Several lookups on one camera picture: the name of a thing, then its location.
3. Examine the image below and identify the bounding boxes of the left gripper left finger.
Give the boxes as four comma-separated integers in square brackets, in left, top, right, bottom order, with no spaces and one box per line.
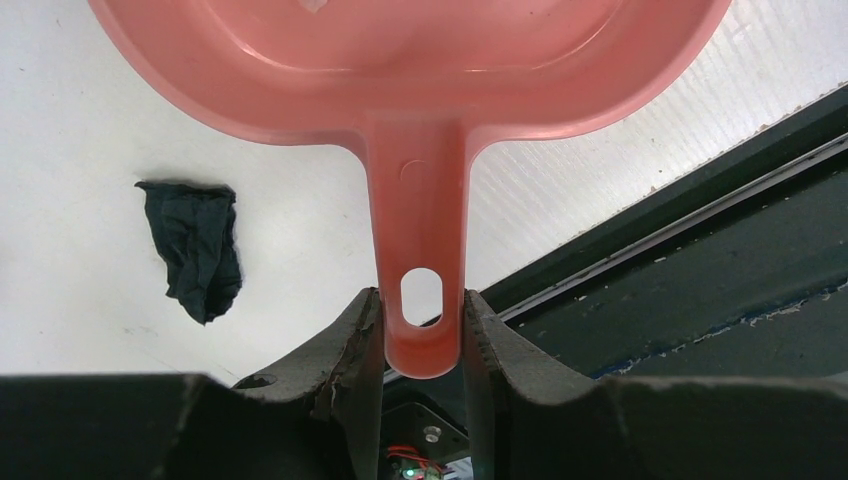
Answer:
[233,288,384,479]

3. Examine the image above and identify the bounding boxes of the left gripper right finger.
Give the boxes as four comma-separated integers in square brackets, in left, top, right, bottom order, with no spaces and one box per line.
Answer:
[461,290,594,479]

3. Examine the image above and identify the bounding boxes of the pink plastic dustpan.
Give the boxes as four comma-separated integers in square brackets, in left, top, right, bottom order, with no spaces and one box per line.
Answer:
[90,1,729,379]

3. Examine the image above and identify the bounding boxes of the black paper scrap near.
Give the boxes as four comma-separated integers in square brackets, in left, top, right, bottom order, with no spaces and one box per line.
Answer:
[134,181,243,325]

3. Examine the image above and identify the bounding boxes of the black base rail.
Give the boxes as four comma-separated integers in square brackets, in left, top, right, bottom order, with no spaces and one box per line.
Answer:
[383,88,847,479]

